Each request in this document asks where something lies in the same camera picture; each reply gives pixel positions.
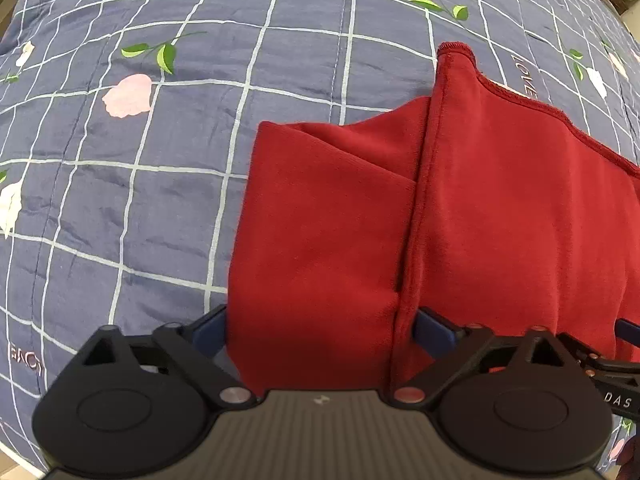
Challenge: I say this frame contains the blue floral plaid quilt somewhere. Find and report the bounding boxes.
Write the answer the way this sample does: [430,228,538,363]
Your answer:
[1,0,639,476]

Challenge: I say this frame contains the red long sleeve shirt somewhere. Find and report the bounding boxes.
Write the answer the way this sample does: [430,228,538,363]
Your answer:
[227,42,639,392]

